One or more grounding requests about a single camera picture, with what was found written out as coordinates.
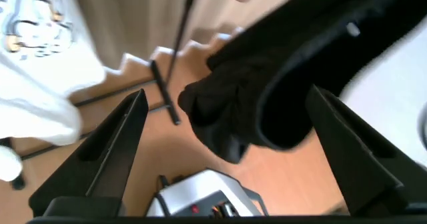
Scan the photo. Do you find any black garment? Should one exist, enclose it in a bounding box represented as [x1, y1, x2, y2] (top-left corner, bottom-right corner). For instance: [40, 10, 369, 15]
[176, 0, 427, 165]

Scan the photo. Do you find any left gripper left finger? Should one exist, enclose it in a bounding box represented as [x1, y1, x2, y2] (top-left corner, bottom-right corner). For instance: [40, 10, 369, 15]
[28, 88, 149, 218]

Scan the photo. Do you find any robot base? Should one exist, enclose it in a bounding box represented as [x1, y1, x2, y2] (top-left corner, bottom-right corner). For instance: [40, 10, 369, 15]
[145, 168, 270, 217]

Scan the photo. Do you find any white printed shirt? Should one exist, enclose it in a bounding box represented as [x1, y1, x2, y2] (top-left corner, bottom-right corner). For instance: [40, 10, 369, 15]
[0, 0, 107, 183]

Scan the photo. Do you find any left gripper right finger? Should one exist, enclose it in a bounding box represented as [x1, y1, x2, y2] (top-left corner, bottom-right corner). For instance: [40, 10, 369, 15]
[304, 83, 427, 217]

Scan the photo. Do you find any black clothes rack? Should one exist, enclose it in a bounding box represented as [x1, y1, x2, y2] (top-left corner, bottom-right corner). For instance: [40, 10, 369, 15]
[0, 0, 201, 191]

